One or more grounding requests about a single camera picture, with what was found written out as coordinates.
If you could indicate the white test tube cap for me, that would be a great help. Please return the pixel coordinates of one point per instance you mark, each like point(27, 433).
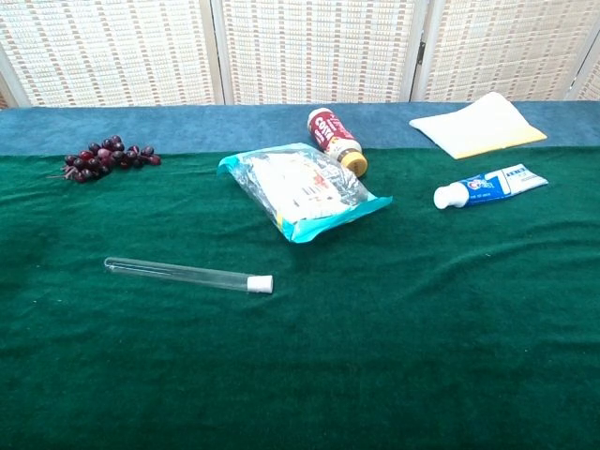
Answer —
point(260, 284)

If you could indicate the glass test tube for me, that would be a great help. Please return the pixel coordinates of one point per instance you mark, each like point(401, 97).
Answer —
point(178, 273)

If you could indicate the blue white toothpaste tube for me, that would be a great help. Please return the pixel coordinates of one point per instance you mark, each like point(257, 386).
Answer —
point(487, 187)

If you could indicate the clear teal snack bag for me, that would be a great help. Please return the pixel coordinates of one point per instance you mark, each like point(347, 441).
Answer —
point(309, 192)

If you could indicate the red Costa coffee bottle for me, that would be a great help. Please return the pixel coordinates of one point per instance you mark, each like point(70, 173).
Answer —
point(335, 140)

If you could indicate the green velvet cloth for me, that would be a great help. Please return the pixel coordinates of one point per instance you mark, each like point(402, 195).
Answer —
point(300, 351)

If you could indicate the blue table cloth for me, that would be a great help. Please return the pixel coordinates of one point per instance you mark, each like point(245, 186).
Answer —
point(187, 124)

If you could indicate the woven bamboo screen panel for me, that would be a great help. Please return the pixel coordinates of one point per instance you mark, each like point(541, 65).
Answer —
point(108, 51)
point(319, 47)
point(506, 47)
point(593, 86)

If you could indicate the dark red grape bunch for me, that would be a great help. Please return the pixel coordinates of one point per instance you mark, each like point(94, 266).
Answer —
point(105, 157)

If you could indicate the yellow white cloth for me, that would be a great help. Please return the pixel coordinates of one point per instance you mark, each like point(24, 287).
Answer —
point(483, 126)

